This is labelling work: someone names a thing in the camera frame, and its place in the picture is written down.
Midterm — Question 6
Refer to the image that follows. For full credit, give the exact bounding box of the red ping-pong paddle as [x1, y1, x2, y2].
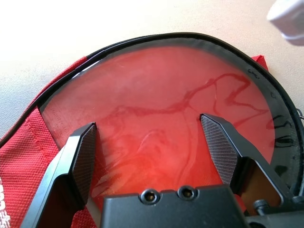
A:
[39, 46, 277, 207]

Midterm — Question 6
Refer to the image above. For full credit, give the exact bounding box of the red black paddle case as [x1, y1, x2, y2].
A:
[0, 32, 304, 228]

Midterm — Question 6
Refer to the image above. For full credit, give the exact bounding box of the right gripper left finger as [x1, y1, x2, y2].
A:
[20, 122, 98, 228]

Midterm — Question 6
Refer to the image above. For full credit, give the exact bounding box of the white grey fabric pouch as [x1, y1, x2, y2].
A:
[266, 0, 304, 46]

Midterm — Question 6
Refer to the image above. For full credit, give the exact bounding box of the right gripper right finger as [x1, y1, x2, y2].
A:
[199, 113, 295, 208]

